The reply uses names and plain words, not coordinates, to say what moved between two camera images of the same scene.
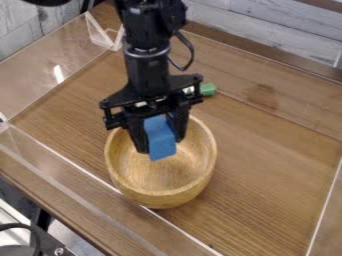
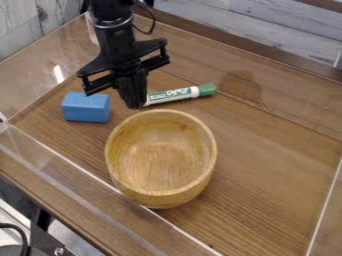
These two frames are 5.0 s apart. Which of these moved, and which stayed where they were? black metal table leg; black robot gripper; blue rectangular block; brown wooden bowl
Moved: black robot gripper; blue rectangular block
Stayed: brown wooden bowl; black metal table leg
